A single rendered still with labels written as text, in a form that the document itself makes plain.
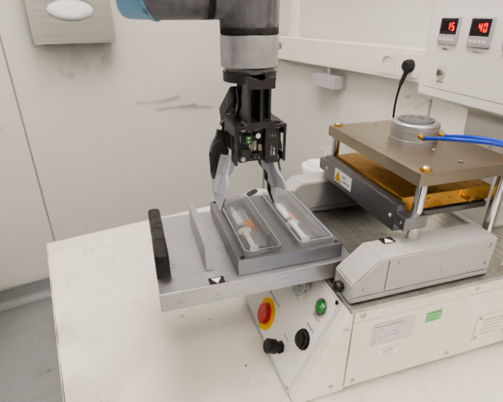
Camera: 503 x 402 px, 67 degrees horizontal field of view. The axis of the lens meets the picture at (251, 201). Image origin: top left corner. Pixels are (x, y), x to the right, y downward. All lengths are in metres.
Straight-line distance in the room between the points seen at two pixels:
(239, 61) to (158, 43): 1.48
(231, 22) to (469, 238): 0.46
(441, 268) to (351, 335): 0.17
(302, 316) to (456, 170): 0.33
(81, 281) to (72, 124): 1.08
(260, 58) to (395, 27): 1.04
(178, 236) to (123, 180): 1.41
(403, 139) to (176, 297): 0.44
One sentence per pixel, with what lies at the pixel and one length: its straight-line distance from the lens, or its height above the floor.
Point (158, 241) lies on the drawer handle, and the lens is 0.57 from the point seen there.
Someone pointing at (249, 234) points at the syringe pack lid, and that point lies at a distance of 0.59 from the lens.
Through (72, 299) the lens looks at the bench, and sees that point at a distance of 0.94.
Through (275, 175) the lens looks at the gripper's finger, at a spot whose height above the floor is 1.09.
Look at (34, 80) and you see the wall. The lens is 1.90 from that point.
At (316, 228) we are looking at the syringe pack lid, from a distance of 0.61.
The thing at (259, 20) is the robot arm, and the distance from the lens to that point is 0.49.
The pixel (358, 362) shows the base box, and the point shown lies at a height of 0.81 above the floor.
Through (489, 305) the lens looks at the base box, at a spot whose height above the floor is 0.87.
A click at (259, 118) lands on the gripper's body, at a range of 0.50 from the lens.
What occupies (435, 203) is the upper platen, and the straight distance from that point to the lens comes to 0.67.
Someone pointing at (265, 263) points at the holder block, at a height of 0.98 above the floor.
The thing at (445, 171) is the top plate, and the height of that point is 1.11.
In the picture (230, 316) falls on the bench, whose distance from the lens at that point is 0.82.
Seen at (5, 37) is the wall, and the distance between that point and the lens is 1.89.
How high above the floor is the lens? 1.31
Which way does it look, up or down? 26 degrees down
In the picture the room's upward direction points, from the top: straight up
